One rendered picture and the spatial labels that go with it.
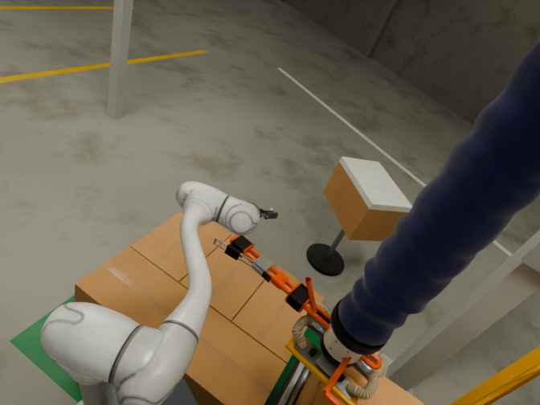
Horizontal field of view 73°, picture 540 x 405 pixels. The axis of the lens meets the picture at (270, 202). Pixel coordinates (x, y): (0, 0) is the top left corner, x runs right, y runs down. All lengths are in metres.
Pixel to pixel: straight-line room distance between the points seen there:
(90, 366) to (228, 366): 1.31
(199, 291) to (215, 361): 1.17
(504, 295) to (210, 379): 1.68
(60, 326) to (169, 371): 0.25
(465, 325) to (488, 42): 8.62
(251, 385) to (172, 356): 1.29
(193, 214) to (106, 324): 0.44
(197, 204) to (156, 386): 0.56
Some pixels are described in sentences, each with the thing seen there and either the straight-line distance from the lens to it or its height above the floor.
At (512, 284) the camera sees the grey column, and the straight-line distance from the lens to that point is 2.48.
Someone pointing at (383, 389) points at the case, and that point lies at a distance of 1.97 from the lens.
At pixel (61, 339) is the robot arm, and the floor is 1.61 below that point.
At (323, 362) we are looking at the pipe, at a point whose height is 1.14.
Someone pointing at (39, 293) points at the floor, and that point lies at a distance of 2.97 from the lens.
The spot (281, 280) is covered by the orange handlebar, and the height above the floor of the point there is 1.24.
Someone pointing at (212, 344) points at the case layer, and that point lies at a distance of 2.18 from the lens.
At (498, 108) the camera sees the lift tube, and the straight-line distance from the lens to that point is 1.03.
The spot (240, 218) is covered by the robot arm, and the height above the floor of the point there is 1.66.
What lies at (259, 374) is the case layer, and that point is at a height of 0.54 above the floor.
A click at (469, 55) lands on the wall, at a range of 10.71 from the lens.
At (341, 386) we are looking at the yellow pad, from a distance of 1.64.
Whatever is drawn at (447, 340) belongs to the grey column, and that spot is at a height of 0.71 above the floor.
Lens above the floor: 2.42
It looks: 37 degrees down
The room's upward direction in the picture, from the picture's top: 24 degrees clockwise
